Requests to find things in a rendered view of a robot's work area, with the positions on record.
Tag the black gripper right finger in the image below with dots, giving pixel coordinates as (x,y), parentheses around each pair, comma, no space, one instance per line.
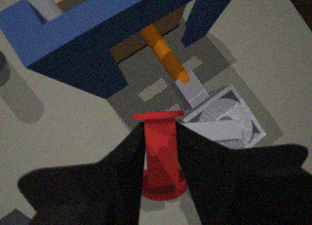
(212,171)

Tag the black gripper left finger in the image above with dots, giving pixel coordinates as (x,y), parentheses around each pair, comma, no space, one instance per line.
(116,178)

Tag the grey cylinder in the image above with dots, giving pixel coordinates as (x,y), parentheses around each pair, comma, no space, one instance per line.
(2,60)

